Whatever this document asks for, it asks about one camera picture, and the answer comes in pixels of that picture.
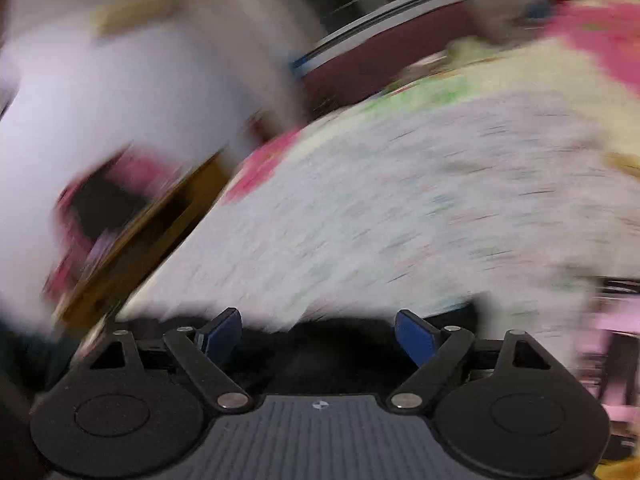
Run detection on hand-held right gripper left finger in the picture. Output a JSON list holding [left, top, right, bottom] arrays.
[[75, 307, 253, 412]]

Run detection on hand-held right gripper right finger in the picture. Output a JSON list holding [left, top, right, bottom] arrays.
[[387, 310, 566, 412]]

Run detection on black pants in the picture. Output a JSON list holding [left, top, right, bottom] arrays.
[[115, 302, 481, 396]]

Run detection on wooden desk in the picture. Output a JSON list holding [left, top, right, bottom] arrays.
[[55, 152, 236, 331]]

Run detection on black monitor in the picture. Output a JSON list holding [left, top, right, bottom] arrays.
[[70, 175, 151, 241]]

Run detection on pink floral cloth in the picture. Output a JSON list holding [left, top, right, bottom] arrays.
[[45, 147, 186, 301]]

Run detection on maroon bed headboard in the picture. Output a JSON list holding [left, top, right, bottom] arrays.
[[300, 5, 481, 111]]

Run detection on cream patterned curtain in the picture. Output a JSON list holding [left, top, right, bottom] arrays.
[[435, 0, 551, 43]]

